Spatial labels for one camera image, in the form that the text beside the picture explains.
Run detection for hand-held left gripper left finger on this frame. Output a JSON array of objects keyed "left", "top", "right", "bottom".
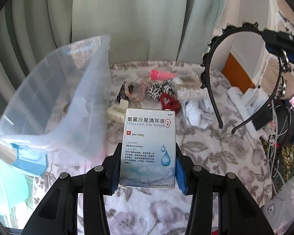
[{"left": 22, "top": 142, "right": 124, "bottom": 235}]

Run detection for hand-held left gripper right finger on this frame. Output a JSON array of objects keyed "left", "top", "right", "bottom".
[{"left": 175, "top": 143, "right": 269, "bottom": 235}]

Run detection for white blue medicine box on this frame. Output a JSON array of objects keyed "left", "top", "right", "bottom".
[{"left": 119, "top": 108, "right": 177, "bottom": 189}]

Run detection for white paper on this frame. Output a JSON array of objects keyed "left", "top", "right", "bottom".
[{"left": 181, "top": 97, "right": 220, "bottom": 129}]

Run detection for black lace headband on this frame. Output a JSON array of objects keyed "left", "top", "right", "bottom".
[{"left": 200, "top": 23, "right": 292, "bottom": 135}]

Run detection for cream plastic hair clip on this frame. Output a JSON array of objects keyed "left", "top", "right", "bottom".
[{"left": 107, "top": 99, "right": 128, "bottom": 123}]

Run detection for red hair claw clip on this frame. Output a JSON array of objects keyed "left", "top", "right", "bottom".
[{"left": 159, "top": 93, "right": 182, "bottom": 115}]

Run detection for pack of cotton swabs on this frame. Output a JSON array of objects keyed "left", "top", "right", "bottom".
[{"left": 173, "top": 77, "right": 204, "bottom": 99}]

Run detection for colourful hair tie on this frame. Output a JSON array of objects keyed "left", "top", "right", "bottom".
[{"left": 129, "top": 84, "right": 147, "bottom": 103}]

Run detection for leopard print scrunchie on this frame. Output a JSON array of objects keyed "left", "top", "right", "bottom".
[{"left": 146, "top": 78, "right": 178, "bottom": 102}]

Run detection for clear plastic storage container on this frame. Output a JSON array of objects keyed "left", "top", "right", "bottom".
[{"left": 0, "top": 34, "right": 112, "bottom": 177}]

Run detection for headboard with lace cover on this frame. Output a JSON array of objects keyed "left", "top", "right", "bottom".
[{"left": 231, "top": 0, "right": 294, "bottom": 91}]

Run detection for white power strip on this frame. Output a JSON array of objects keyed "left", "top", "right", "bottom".
[{"left": 227, "top": 87, "right": 266, "bottom": 141}]

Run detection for black bag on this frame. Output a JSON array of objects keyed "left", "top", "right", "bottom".
[{"left": 274, "top": 104, "right": 294, "bottom": 147}]

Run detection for black power adapter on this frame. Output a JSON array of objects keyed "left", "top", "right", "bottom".
[{"left": 253, "top": 108, "right": 273, "bottom": 131}]

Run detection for green floral quilt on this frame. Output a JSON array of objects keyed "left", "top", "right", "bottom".
[{"left": 272, "top": 143, "right": 294, "bottom": 191}]

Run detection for grey green curtain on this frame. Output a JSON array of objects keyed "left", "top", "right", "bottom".
[{"left": 0, "top": 0, "right": 220, "bottom": 137}]

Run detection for orange wooden bed frame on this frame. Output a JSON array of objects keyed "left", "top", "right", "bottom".
[{"left": 222, "top": 52, "right": 255, "bottom": 90}]

